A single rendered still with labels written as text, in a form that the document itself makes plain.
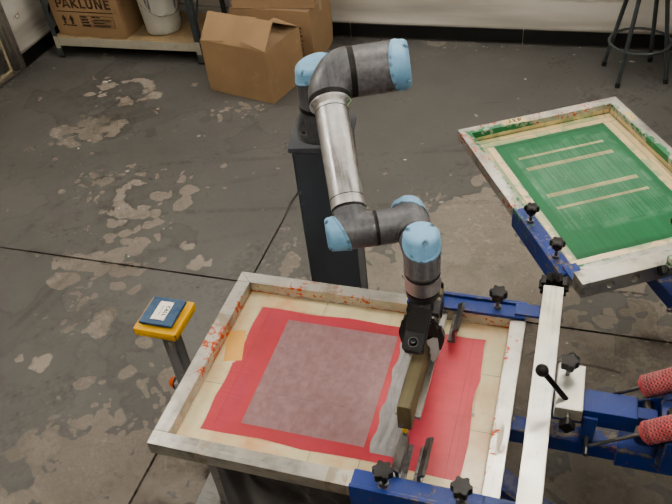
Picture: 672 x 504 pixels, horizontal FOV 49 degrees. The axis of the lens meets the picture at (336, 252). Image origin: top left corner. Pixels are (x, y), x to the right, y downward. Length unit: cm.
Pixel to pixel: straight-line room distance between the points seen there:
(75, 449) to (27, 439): 22
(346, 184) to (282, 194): 250
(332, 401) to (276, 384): 15
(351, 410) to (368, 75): 77
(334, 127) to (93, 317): 223
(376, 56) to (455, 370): 77
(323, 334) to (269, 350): 15
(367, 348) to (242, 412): 35
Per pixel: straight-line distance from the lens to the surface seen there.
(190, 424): 184
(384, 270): 352
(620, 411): 172
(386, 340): 192
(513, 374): 181
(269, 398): 184
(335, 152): 161
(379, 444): 173
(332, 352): 191
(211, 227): 394
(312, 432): 176
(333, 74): 169
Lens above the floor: 238
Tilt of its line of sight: 41 degrees down
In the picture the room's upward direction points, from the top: 7 degrees counter-clockwise
